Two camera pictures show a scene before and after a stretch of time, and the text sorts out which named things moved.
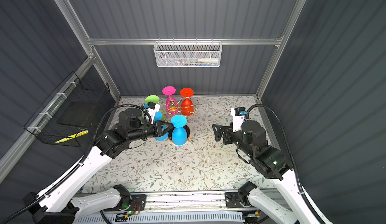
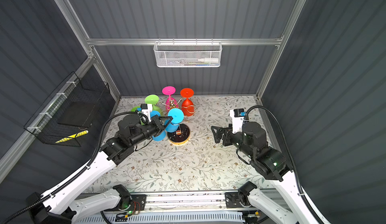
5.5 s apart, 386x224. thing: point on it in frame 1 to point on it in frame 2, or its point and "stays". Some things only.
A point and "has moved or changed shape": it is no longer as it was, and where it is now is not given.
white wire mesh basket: x=187 y=54 stays
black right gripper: x=227 y=130 stays
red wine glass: x=187 y=105 stays
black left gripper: x=158 y=125 to x=158 y=125
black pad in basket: x=78 y=113 stays
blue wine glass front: x=179 y=136 has moved or changed shape
